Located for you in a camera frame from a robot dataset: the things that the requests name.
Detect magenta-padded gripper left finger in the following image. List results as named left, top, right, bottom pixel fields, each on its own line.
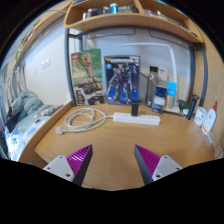
left=43, top=143, right=94, bottom=187

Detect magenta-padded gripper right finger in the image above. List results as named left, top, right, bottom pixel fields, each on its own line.
left=133, top=143, right=183, bottom=186

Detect white power strip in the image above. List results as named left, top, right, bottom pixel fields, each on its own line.
left=112, top=111, right=162, bottom=126

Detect small translucent plastic container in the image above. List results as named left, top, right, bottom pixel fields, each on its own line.
left=203, top=130, right=217, bottom=148

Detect green round tin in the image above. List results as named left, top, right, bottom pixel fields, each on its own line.
left=176, top=99, right=190, bottom=113

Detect white bottle with red cap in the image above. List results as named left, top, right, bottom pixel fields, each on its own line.
left=201, top=100, right=218, bottom=136

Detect black electric shaver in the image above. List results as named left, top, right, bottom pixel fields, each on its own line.
left=185, top=93, right=201, bottom=121

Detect small dark blue box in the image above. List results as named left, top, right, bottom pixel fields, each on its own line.
left=151, top=85, right=168, bottom=115

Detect bed with teal bedding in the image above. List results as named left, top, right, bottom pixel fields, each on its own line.
left=0, top=89, right=64, bottom=161

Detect clear bottle with dark cap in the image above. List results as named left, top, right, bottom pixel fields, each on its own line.
left=145, top=71, right=158, bottom=108

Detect light blue and orange carton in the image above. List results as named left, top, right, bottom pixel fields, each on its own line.
left=165, top=80, right=178, bottom=110

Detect white cardboard box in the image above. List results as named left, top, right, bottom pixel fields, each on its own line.
left=149, top=65, right=169, bottom=88

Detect green toy figure box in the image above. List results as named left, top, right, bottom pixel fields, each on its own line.
left=70, top=48, right=106, bottom=107

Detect blue robot model kit box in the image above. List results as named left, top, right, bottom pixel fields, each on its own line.
left=103, top=54, right=141, bottom=106

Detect wooden shelf unit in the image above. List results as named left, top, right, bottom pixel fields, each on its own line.
left=63, top=0, right=205, bottom=45

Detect white power strip cable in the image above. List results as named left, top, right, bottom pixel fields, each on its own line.
left=54, top=107, right=115, bottom=136

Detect dark grey metal desk frame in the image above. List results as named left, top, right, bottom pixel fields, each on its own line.
left=64, top=26, right=208, bottom=108

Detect white wall switch plate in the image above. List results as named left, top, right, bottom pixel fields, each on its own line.
left=40, top=58, right=52, bottom=70

